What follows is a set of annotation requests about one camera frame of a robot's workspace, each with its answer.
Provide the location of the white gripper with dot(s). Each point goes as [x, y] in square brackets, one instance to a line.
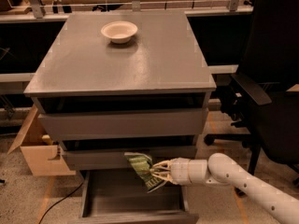
[179, 171]

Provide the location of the green jalapeno chip bag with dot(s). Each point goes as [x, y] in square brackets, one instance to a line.
[142, 164]

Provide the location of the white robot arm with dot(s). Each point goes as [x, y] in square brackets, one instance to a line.
[220, 169]

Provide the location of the open bottom drawer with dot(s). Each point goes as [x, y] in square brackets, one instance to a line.
[119, 196]

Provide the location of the top grey drawer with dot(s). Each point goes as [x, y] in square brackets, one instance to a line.
[68, 116]

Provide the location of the grey drawer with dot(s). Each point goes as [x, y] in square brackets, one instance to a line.
[68, 116]
[81, 155]

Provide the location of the middle grey drawer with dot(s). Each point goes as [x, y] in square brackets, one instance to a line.
[81, 155]

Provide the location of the grey drawer cabinet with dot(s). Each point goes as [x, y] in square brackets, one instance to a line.
[162, 57]

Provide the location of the black office chair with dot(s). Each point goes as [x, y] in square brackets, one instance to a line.
[259, 95]

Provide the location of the cardboard box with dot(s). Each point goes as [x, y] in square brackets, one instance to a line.
[42, 155]

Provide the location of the white paper bowl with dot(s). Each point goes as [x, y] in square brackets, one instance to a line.
[119, 32]

